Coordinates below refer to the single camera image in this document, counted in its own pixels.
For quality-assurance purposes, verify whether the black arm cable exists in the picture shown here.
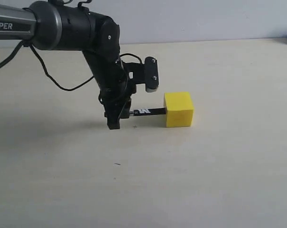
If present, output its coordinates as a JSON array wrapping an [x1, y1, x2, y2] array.
[[0, 40, 144, 92]]

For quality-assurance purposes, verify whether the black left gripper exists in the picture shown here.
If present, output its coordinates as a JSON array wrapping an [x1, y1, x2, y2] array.
[[83, 51, 137, 130]]

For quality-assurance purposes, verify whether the yellow foam cube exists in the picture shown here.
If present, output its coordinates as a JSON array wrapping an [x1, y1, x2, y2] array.
[[164, 92, 194, 128]]

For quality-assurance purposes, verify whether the grey black Piper left arm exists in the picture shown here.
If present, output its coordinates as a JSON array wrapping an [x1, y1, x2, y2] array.
[[0, 0, 131, 130]]

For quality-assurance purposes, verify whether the black white whiteboard marker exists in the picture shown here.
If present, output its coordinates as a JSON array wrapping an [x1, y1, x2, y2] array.
[[130, 108, 167, 116]]

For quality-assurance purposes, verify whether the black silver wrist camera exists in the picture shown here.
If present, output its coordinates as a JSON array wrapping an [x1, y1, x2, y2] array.
[[123, 57, 159, 93]]

